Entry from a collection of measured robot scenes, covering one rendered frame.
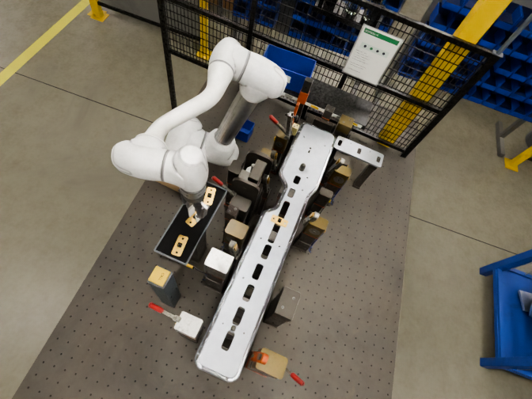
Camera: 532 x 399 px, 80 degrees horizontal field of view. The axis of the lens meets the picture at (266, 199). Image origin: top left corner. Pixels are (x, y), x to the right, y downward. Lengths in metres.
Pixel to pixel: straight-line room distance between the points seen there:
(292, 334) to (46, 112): 2.77
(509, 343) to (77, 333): 2.80
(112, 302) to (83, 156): 1.60
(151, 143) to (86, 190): 1.89
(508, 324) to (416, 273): 0.70
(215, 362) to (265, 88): 1.10
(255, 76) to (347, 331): 1.32
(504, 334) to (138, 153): 2.79
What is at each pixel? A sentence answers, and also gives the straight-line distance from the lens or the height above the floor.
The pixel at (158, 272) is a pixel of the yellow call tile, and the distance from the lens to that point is 1.29.
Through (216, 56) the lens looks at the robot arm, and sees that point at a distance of 1.33.
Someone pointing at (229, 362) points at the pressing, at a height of 1.00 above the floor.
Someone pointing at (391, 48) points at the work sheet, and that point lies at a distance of 1.98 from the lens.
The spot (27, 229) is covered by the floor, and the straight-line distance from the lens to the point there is 2.89.
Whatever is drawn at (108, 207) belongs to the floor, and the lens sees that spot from 2.77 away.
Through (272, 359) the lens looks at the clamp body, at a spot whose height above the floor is 1.06.
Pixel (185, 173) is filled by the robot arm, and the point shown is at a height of 1.58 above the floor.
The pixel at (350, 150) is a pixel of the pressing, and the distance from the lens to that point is 1.92.
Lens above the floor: 2.39
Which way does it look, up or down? 61 degrees down
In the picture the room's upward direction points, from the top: 19 degrees clockwise
